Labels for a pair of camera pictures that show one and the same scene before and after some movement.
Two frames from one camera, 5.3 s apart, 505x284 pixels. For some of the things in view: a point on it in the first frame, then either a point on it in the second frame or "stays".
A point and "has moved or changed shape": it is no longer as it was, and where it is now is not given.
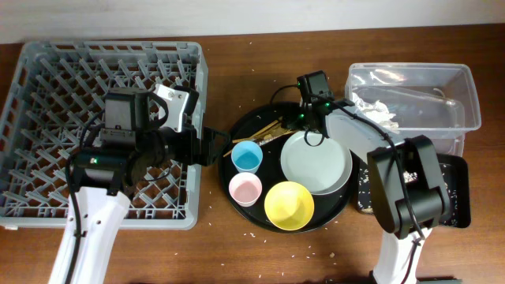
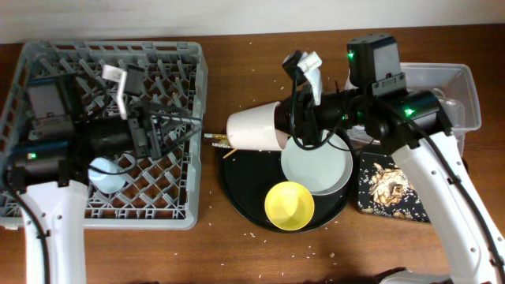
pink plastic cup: [245, 188] to [255, 128]
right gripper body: [302, 118] to [315, 115]
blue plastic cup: [246, 156] has moved or changed shape
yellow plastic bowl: [289, 205] stays
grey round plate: [324, 168] stays
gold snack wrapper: [276, 132] has moved or changed shape
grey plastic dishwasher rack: [56, 97] stays
